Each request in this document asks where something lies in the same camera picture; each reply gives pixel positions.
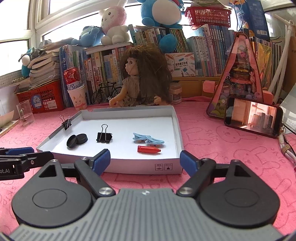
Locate black round disc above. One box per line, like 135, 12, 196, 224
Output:
66, 135, 77, 149
76, 133, 88, 145

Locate black binder clip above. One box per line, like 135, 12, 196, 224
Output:
96, 123, 112, 143
60, 115, 72, 130

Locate red crayon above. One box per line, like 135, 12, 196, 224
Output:
137, 146, 161, 154

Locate black binder clip on rim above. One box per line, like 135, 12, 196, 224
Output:
60, 115, 72, 130

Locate clear glass mug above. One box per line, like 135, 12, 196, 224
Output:
16, 100, 35, 127

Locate white cardboard tray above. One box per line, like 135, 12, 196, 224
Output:
37, 105, 184, 175

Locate red plastic crate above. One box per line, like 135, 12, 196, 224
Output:
16, 80, 64, 114

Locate smartphone playing video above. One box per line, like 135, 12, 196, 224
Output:
224, 96, 283, 138

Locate white paper cat cup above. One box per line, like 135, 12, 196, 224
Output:
68, 85, 87, 111

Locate black miniature bicycle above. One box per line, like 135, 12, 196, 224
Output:
91, 81, 122, 104

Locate small brown jar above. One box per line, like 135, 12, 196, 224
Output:
169, 82, 182, 104

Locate red Budweiser can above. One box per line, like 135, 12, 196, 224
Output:
63, 67, 83, 90

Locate stack of books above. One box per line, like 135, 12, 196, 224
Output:
11, 38, 73, 85

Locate pink triangular dollhouse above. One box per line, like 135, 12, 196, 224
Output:
206, 32, 273, 118

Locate brown-haired doll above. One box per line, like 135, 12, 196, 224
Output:
109, 45, 172, 107

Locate small blue plush left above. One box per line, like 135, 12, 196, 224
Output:
18, 47, 35, 78

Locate white label printer box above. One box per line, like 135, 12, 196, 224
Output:
165, 53, 196, 77

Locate blue lying plush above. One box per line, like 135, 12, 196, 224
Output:
71, 26, 104, 48

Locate pink white bunny plush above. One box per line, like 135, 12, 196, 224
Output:
99, 1, 130, 46

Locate red plastic basket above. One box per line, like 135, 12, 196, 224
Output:
185, 6, 231, 29

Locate blue penguin plush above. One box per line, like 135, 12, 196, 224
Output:
137, 0, 184, 54

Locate blue cardboard box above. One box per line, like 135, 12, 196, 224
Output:
230, 0, 270, 41

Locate white charging cable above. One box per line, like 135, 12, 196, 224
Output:
278, 129, 296, 172

